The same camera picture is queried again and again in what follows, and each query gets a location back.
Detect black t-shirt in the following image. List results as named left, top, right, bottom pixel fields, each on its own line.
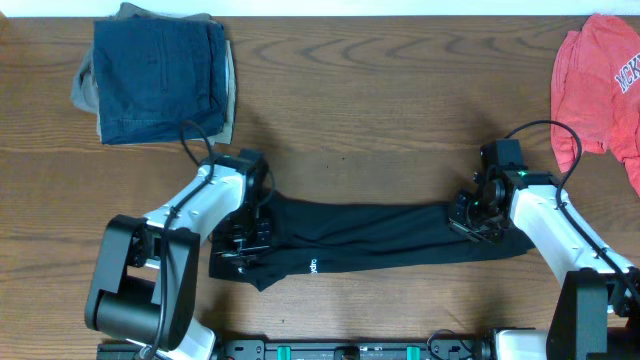
left=208, top=193, right=534, bottom=291

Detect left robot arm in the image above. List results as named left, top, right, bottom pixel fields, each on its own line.
left=84, top=149, right=271, bottom=359

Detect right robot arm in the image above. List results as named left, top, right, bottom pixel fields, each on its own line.
left=449, top=139, right=639, bottom=360

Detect red printed t-shirt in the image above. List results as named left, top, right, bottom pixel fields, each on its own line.
left=550, top=15, right=639, bottom=190

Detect folded navy blue trousers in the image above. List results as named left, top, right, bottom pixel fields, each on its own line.
left=93, top=17, right=228, bottom=145

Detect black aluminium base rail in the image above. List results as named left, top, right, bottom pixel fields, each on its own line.
left=96, top=338, right=501, bottom=360

